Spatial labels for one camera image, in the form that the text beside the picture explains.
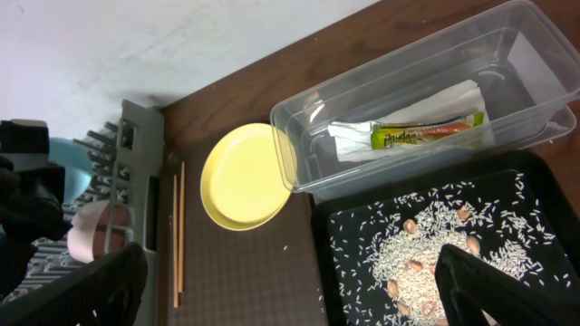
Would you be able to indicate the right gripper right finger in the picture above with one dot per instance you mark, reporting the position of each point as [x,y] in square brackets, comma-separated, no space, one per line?
[470,289]

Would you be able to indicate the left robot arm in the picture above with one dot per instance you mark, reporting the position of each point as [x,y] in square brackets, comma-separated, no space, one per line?
[32,191]

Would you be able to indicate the black waste tray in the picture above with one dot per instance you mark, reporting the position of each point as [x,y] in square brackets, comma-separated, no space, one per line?
[543,182]

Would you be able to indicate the clear plastic bin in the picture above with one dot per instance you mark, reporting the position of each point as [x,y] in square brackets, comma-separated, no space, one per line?
[510,61]

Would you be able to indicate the white paper napkin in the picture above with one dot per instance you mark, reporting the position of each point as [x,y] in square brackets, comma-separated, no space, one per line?
[458,108]

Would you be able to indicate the green snack wrapper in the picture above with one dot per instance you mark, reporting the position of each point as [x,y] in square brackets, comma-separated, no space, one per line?
[389,136]

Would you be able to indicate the dark brown serving tray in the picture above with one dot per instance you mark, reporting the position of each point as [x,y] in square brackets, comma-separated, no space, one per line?
[264,276]

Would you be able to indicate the rice food waste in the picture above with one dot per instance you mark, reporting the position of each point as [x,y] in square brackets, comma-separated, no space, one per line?
[384,254]

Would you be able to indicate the grey dishwasher rack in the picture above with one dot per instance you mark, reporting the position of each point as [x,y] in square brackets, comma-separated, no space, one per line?
[126,161]

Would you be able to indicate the wooden chopstick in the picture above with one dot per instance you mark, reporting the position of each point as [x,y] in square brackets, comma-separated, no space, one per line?
[181,226]
[175,243]

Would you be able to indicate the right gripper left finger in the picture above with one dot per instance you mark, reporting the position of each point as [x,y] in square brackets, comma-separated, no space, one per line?
[106,291]

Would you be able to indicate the light blue bowl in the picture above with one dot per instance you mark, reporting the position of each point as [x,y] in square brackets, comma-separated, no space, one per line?
[77,164]

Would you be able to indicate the yellow plate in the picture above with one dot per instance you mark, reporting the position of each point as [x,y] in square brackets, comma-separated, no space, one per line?
[241,187]

